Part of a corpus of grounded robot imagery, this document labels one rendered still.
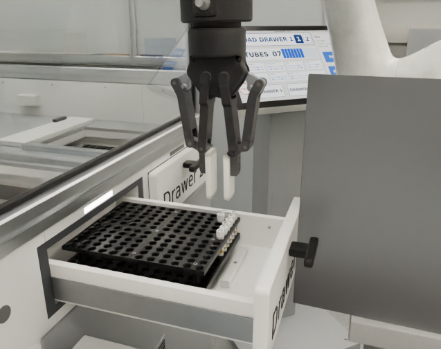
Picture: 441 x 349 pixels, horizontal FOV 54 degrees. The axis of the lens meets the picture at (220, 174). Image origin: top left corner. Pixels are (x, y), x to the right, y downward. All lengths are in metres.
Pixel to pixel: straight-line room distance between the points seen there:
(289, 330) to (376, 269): 1.18
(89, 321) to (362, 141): 0.51
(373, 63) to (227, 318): 0.56
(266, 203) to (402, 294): 0.94
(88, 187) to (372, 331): 0.50
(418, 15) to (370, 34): 3.21
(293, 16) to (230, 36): 1.59
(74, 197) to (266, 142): 0.98
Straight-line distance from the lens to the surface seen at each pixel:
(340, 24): 0.91
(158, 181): 0.87
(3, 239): 0.58
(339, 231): 0.69
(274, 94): 1.40
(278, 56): 1.50
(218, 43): 0.55
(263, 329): 0.53
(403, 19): 4.10
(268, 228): 0.75
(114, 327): 0.86
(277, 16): 2.16
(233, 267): 0.69
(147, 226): 0.70
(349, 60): 0.90
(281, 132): 1.54
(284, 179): 1.60
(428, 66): 0.86
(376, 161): 0.65
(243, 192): 2.36
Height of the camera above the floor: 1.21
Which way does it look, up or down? 19 degrees down
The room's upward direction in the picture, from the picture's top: straight up
